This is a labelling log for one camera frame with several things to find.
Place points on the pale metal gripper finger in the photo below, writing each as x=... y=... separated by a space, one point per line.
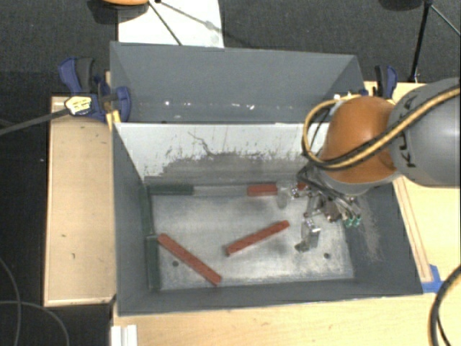
x=283 y=197
x=310 y=233

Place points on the red-brown flat block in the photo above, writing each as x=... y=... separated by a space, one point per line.
x=189 y=259
x=262 y=190
x=257 y=237

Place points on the dark green flat block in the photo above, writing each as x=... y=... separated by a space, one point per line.
x=170 y=189

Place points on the grey metal bin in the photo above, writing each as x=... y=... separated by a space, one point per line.
x=230 y=85

